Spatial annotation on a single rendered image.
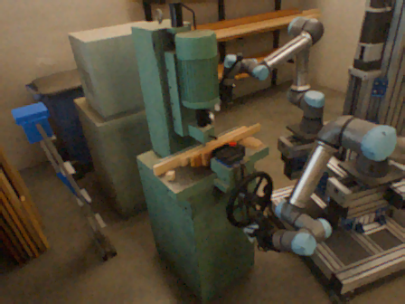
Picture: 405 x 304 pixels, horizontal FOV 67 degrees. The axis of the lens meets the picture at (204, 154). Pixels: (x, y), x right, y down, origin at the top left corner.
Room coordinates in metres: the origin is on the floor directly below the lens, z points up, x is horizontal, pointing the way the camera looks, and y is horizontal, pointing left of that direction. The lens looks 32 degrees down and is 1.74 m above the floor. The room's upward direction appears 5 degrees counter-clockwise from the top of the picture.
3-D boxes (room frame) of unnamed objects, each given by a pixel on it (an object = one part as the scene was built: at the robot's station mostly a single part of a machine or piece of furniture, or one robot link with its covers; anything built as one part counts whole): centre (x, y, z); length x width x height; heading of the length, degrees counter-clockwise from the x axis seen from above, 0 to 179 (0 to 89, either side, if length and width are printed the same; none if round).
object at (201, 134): (1.38, 0.01, 1.03); 0.14 x 0.07 x 0.09; 35
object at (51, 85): (2.84, 1.24, 0.48); 0.64 x 0.54 x 0.97; 124
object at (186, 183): (1.28, -0.07, 0.87); 0.61 x 0.30 x 0.06; 125
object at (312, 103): (1.71, -0.68, 0.98); 0.13 x 0.12 x 0.14; 19
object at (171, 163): (1.38, 0.00, 0.93); 0.60 x 0.02 x 0.05; 125
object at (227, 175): (1.21, -0.12, 0.92); 0.15 x 0.13 x 0.09; 125
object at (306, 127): (1.71, -0.68, 0.87); 0.15 x 0.15 x 0.10
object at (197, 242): (1.46, 0.07, 0.36); 0.58 x 0.45 x 0.71; 35
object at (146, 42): (1.60, 0.17, 1.16); 0.22 x 0.22 x 0.72; 35
